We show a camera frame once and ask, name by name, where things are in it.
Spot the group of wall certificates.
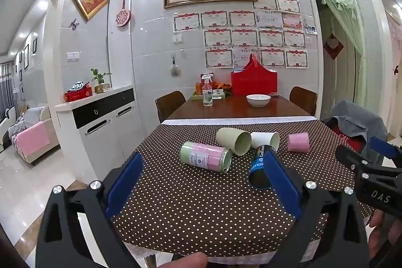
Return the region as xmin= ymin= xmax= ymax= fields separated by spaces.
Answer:
xmin=173 ymin=0 xmax=310 ymax=70

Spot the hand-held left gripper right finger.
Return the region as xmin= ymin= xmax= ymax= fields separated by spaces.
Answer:
xmin=262 ymin=150 xmax=370 ymax=268

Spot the green and pink cup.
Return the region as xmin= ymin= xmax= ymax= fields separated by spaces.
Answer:
xmin=180 ymin=141 xmax=233 ymax=174

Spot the red garment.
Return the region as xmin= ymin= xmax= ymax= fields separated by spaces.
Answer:
xmin=330 ymin=125 xmax=366 ymax=151

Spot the white bowl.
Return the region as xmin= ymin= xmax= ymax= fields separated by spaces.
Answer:
xmin=246 ymin=94 xmax=271 ymax=107

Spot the red diamond door decoration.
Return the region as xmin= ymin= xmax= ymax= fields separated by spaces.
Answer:
xmin=323 ymin=33 xmax=340 ymax=60

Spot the person's left hand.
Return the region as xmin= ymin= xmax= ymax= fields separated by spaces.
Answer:
xmin=156 ymin=252 xmax=208 ymax=268

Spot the brown polka dot tablecloth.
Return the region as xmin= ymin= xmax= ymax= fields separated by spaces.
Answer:
xmin=111 ymin=120 xmax=377 ymax=256

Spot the green door curtain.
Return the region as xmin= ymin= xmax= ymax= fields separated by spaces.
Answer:
xmin=309 ymin=0 xmax=368 ymax=105

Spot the beige cup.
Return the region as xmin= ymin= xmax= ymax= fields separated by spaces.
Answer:
xmin=215 ymin=127 xmax=252 ymax=156

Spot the pink fan wall decoration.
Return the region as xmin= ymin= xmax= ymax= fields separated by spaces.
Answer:
xmin=116 ymin=0 xmax=132 ymax=27

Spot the red gift bag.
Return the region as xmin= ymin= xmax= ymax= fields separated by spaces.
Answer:
xmin=230 ymin=55 xmax=278 ymax=96

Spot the light sofa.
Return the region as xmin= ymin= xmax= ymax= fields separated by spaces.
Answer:
xmin=8 ymin=105 xmax=60 ymax=166

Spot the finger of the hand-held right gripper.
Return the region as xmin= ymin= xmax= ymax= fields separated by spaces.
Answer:
xmin=335 ymin=145 xmax=384 ymax=177
xmin=368 ymin=136 xmax=402 ymax=163

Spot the person's right hand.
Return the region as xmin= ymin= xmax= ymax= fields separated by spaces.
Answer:
xmin=367 ymin=210 xmax=402 ymax=268

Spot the potted green plant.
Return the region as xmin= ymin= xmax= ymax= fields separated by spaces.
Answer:
xmin=91 ymin=69 xmax=112 ymax=94

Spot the clear spray bottle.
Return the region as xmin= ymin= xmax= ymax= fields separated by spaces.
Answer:
xmin=202 ymin=74 xmax=214 ymax=107

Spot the white and black cabinet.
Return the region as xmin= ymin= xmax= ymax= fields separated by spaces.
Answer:
xmin=54 ymin=84 xmax=136 ymax=184

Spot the black and white patterned cloth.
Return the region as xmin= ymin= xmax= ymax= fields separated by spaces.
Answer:
xmin=68 ymin=80 xmax=90 ymax=92

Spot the white cup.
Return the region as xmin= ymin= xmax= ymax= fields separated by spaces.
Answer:
xmin=250 ymin=131 xmax=280 ymax=152

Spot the green tray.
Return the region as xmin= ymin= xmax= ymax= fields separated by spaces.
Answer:
xmin=191 ymin=89 xmax=232 ymax=101

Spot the brown wooden chair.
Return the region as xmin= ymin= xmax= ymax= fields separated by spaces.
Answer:
xmin=155 ymin=90 xmax=186 ymax=123
xmin=289 ymin=86 xmax=318 ymax=116

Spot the red box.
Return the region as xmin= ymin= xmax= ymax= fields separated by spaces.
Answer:
xmin=64 ymin=87 xmax=93 ymax=102

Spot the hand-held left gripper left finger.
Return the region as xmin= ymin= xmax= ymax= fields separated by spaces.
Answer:
xmin=35 ymin=152 xmax=148 ymax=268

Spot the grey jacket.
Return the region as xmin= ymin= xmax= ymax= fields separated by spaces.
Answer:
xmin=320 ymin=100 xmax=388 ymax=158

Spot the pink blanket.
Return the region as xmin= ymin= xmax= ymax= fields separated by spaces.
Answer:
xmin=15 ymin=123 xmax=51 ymax=158

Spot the wall hook with hanging item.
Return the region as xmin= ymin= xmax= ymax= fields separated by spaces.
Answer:
xmin=170 ymin=56 xmax=180 ymax=78

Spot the blue and black cup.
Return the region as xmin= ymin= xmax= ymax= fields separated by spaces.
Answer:
xmin=249 ymin=145 xmax=277 ymax=191

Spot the grey window curtain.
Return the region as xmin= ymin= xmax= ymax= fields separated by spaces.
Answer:
xmin=0 ymin=62 xmax=15 ymax=118

